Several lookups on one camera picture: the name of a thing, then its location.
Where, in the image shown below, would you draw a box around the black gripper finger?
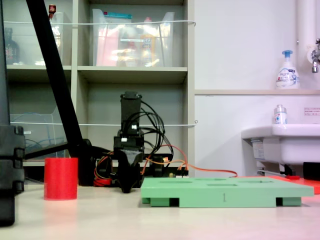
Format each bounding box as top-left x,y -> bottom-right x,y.
117,159 -> 132,195
129,161 -> 142,193

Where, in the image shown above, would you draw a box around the red cylinder block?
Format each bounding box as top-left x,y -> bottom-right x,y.
43,157 -> 79,201

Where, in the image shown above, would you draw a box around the green shape-hole board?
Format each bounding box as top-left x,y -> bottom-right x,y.
140,176 -> 315,208

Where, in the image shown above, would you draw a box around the small circuit board with connectors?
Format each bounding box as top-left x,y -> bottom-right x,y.
169,171 -> 190,179

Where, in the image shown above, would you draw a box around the beige shelf unit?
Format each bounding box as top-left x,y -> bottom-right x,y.
0,0 -> 196,185

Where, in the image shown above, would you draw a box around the thin black tripod brace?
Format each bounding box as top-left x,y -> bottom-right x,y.
23,141 -> 70,161

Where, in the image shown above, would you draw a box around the pink pack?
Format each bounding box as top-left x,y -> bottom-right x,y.
96,27 -> 120,67

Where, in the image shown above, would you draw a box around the yellow spray bottle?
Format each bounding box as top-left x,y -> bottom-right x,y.
139,16 -> 157,67

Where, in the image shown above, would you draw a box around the large clear plastic bin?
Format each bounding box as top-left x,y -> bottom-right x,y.
91,8 -> 176,68

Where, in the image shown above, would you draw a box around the notched black tripod leg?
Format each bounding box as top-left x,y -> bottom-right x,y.
0,0 -> 26,227

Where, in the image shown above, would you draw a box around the clear plastic bin with bottles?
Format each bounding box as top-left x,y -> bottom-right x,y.
3,11 -> 65,66

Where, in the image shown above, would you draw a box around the small clear sanitizer bottle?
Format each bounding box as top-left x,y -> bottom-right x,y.
273,104 -> 288,125

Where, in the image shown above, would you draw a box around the dark glass bottle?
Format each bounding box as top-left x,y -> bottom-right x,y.
3,27 -> 20,65

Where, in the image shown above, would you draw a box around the white sink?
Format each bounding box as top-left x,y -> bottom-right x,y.
241,123 -> 320,166

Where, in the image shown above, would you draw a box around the brown bottle with red cap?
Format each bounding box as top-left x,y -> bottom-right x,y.
48,4 -> 62,48

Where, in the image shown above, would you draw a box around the white soap pump bottle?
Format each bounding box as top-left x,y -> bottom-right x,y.
275,49 -> 301,90

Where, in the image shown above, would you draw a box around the black box under sink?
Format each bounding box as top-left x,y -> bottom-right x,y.
302,161 -> 320,181

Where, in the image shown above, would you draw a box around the metal faucet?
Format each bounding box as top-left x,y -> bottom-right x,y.
309,38 -> 320,74

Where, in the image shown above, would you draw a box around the red wire loops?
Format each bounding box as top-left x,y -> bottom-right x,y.
93,152 -> 115,187

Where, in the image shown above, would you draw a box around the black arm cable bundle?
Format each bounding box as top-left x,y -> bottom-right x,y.
124,101 -> 175,163

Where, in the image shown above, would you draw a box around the white cord with end loop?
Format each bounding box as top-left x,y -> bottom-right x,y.
9,119 -> 199,127

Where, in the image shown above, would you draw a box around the orange wire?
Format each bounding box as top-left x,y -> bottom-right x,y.
141,143 -> 238,178

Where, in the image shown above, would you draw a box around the clear bin with blue cable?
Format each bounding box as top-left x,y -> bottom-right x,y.
9,103 -> 70,162

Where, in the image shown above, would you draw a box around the pink wall label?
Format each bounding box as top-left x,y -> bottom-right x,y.
303,107 -> 320,117

